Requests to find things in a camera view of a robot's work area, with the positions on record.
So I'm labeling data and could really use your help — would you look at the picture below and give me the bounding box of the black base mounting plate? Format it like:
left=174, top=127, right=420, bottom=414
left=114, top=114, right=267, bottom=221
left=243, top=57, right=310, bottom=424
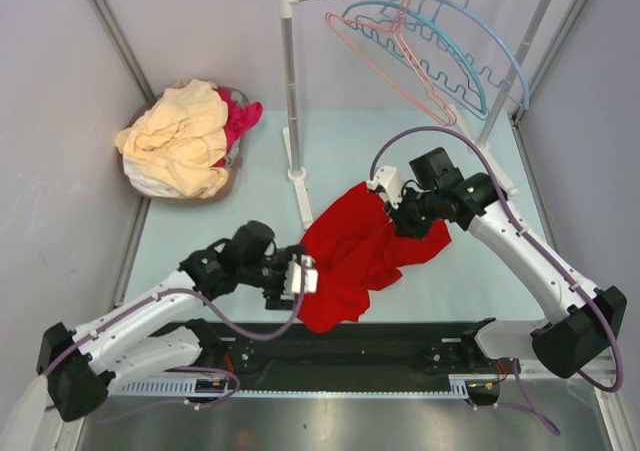
left=196, top=322, right=512, bottom=391

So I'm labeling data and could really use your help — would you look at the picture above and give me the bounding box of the white slotted cable duct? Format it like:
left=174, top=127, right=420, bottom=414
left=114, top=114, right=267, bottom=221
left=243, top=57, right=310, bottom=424
left=112, top=376, right=499, bottom=402

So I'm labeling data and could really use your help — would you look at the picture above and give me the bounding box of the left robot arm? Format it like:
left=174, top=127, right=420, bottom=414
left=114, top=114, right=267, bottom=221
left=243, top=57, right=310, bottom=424
left=36, top=221, right=318, bottom=422

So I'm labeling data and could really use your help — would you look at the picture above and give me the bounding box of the pink wire hanger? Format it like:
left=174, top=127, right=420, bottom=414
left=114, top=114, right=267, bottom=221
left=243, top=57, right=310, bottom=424
left=325, top=0, right=457, bottom=127

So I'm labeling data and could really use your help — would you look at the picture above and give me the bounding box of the teal plastic hanger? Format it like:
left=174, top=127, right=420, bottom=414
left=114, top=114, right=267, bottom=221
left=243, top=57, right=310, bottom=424
left=325, top=0, right=489, bottom=126

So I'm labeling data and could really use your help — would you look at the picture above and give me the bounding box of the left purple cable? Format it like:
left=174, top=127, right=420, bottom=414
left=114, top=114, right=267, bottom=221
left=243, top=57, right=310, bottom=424
left=44, top=256, right=315, bottom=412

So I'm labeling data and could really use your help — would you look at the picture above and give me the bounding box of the magenta pink garment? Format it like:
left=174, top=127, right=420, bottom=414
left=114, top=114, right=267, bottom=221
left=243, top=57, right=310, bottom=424
left=214, top=88, right=264, bottom=167

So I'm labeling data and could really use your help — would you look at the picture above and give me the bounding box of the brown laundry basket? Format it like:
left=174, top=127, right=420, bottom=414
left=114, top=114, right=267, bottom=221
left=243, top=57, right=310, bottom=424
left=118, top=85, right=250, bottom=206

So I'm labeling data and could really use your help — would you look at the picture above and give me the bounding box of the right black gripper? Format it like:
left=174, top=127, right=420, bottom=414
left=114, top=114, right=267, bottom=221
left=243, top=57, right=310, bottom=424
left=383, top=184, right=441, bottom=242

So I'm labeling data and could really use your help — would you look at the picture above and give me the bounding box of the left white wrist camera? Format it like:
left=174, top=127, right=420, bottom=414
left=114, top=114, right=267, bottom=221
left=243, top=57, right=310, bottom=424
left=284, top=254, right=319, bottom=296

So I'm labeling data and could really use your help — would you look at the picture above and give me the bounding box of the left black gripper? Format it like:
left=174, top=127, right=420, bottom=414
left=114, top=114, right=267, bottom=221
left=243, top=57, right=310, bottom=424
left=239, top=245, right=306, bottom=310

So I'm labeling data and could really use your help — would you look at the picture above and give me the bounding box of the dark blue wavy hanger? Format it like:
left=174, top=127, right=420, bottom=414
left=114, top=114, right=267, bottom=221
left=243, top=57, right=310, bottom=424
left=325, top=0, right=529, bottom=119

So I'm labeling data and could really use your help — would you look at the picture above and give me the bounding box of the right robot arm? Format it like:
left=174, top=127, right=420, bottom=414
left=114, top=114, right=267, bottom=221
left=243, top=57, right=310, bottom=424
left=367, top=148, right=627, bottom=378

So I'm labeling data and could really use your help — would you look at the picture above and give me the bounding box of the silver white clothes rack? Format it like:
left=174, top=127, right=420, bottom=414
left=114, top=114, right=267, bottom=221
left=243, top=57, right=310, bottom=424
left=278, top=0, right=551, bottom=228

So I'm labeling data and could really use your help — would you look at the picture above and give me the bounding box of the red t shirt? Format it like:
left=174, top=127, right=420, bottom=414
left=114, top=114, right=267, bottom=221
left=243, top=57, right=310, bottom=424
left=298, top=182, right=451, bottom=334

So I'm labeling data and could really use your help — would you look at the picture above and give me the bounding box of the light blue plastic hanger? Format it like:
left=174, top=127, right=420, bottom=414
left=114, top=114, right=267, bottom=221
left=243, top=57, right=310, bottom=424
left=405, top=0, right=530, bottom=121

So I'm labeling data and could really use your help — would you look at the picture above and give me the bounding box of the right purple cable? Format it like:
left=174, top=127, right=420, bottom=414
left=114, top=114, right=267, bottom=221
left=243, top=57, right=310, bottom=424
left=368, top=125, right=625, bottom=395

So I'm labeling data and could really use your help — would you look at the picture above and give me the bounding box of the purple cable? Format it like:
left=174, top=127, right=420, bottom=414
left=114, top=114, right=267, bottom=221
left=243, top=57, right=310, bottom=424
left=368, top=125, right=625, bottom=395
left=44, top=256, right=315, bottom=412

